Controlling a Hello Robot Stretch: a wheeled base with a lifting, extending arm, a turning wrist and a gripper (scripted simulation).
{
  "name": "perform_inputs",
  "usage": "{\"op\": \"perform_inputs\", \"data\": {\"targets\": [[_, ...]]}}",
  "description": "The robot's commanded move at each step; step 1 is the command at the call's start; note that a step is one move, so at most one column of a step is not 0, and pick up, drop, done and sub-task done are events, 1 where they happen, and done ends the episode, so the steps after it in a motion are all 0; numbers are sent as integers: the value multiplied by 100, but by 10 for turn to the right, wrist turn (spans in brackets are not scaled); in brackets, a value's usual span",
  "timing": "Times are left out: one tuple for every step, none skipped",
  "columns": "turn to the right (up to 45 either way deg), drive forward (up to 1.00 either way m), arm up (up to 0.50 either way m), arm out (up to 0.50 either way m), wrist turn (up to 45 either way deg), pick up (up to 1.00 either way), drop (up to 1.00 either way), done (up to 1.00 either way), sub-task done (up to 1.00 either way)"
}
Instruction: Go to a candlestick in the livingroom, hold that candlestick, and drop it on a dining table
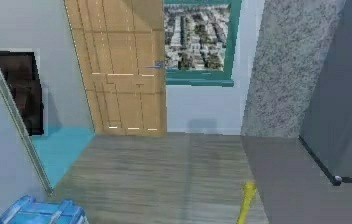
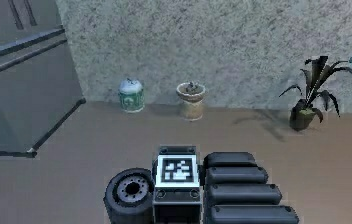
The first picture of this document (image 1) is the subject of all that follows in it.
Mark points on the teal framed window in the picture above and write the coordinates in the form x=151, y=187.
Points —
x=197, y=36

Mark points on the grey fridge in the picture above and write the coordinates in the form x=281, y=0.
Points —
x=340, y=100

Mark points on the yellow stick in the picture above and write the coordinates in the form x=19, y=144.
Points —
x=246, y=201

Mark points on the light wooden room door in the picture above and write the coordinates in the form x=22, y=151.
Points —
x=124, y=66

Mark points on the blue plastic crate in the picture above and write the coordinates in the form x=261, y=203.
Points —
x=40, y=211

